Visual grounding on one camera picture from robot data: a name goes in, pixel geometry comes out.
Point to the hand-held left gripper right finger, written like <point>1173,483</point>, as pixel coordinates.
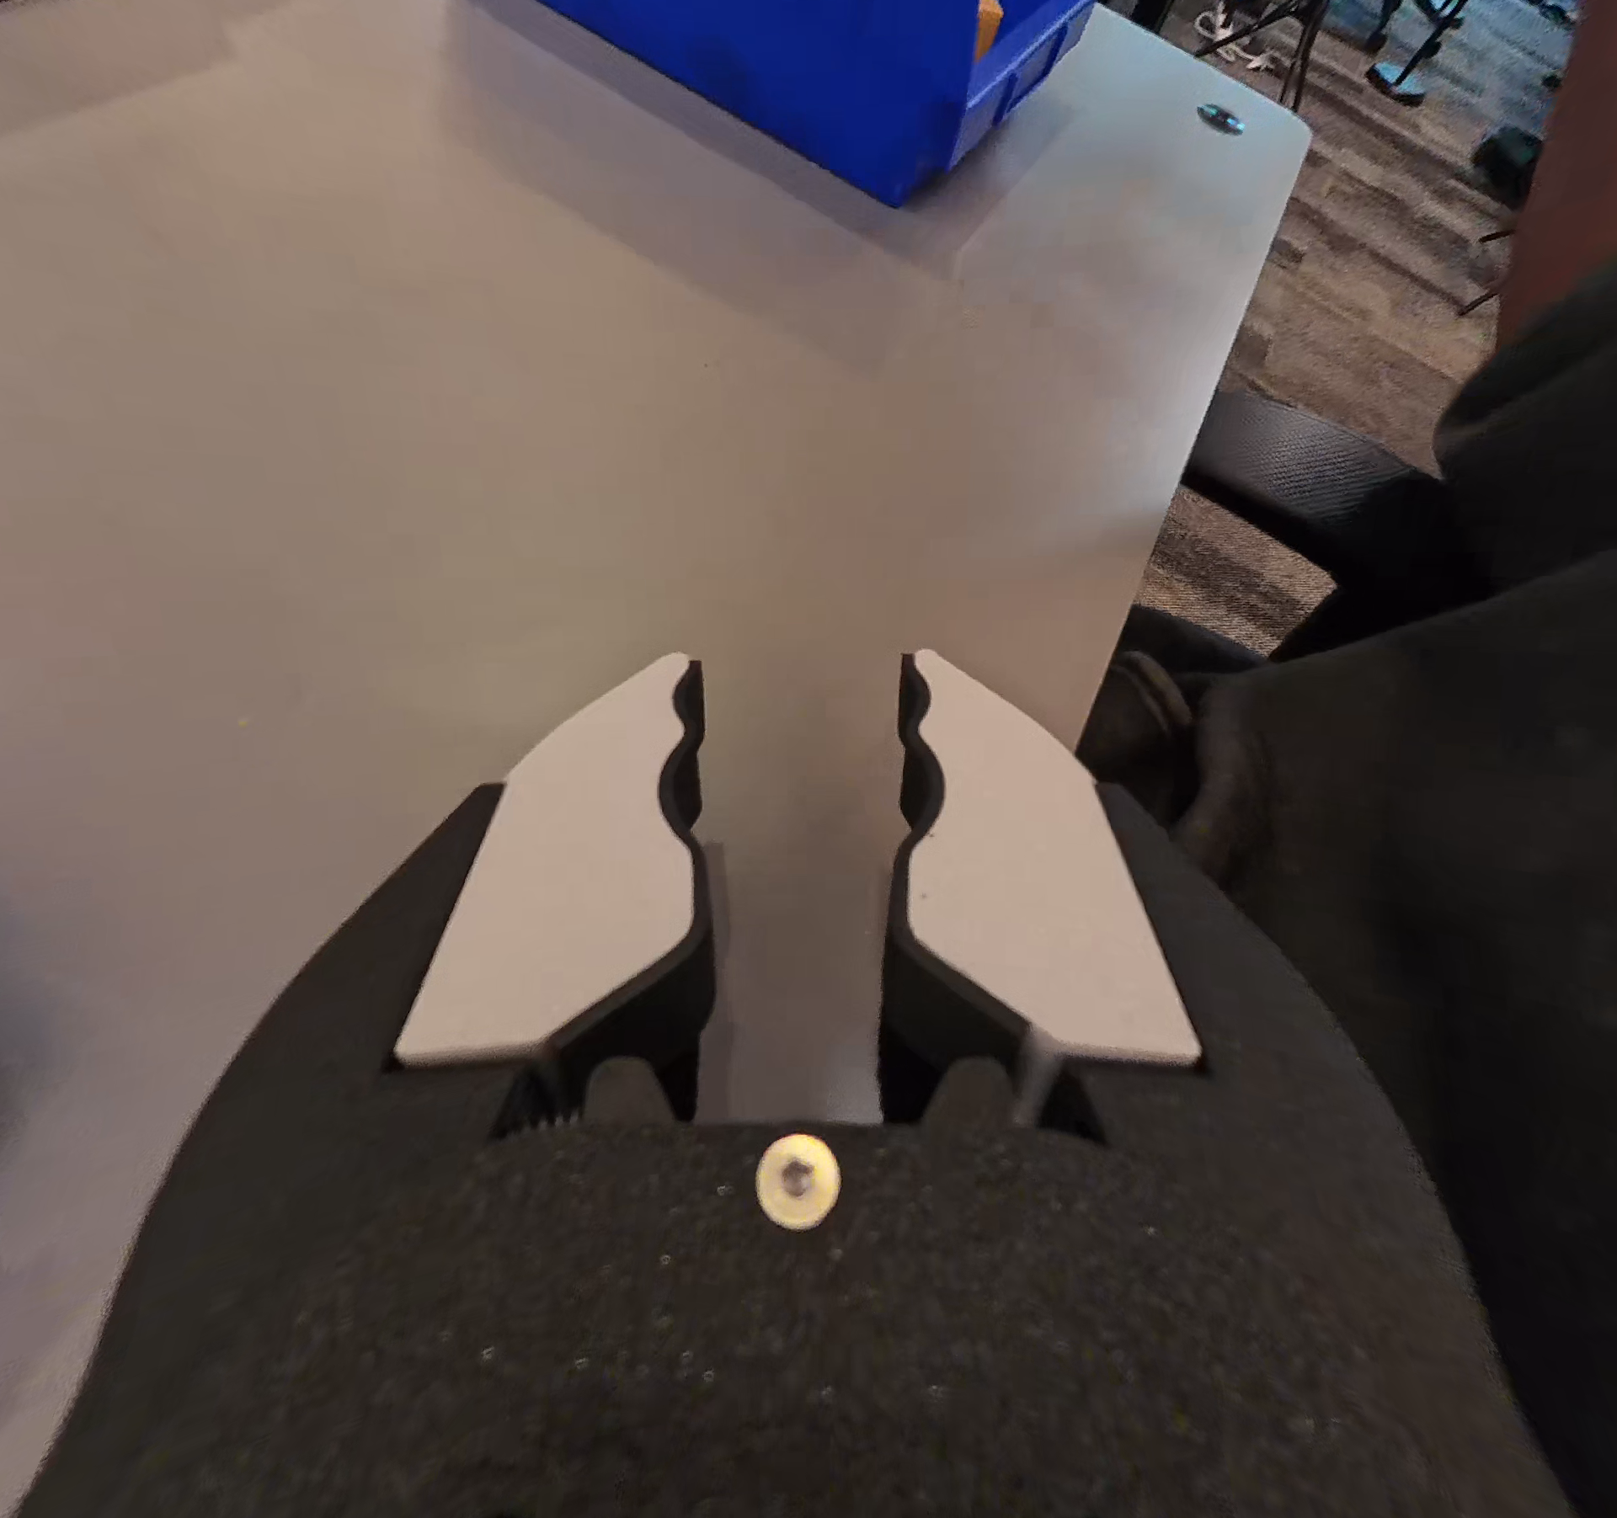
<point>1036,898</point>

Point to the round metal desk fitting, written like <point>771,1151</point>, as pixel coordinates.
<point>1219,119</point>

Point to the person's right forearm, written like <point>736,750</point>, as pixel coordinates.
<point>1567,179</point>

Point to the grey desk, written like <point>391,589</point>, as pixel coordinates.
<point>506,406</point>

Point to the blue plastic bin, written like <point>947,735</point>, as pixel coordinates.
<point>758,28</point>

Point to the person's grey sweatshirt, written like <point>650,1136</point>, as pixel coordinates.
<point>1453,849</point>

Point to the black office chair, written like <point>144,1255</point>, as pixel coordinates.
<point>1301,457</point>

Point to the yellow one-stud toy block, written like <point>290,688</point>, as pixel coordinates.
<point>991,22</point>

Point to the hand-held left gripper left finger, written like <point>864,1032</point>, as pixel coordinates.
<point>557,898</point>

